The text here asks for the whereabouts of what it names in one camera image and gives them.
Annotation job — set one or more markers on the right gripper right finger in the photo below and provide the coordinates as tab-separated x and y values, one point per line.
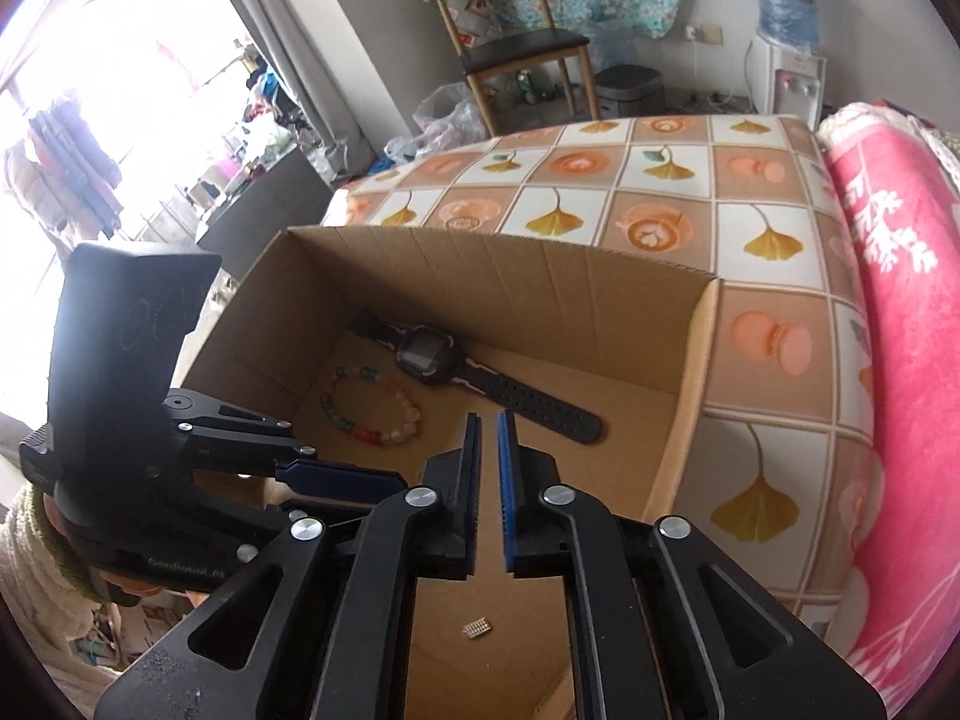
661	622

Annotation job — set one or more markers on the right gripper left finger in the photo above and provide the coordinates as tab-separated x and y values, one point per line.
320	624

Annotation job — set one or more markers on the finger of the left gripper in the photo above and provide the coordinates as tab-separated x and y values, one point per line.
338	482
217	436

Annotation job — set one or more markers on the pink strap smartwatch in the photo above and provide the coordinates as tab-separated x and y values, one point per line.
432	356

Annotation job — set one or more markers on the rhinestone bar earring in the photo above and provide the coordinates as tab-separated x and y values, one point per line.
477	628

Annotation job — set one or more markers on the person left hand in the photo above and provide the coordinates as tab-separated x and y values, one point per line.
110	583

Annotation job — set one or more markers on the brown cardboard box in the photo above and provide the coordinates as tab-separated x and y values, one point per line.
480	404

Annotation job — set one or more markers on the dark grey cabinet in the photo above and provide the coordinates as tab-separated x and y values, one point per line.
290	193

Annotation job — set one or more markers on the patterned tablecloth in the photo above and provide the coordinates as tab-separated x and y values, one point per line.
735	260

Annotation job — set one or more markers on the grey curtain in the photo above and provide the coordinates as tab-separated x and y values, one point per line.
284	42

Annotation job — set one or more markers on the white plastic bag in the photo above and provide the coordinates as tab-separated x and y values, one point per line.
448	119

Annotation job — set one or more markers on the wooden chair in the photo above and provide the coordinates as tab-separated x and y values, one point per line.
519	51

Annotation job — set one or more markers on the pink floral blanket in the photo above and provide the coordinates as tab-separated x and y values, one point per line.
897	179

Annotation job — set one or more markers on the white water dispenser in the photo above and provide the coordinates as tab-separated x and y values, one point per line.
785	80

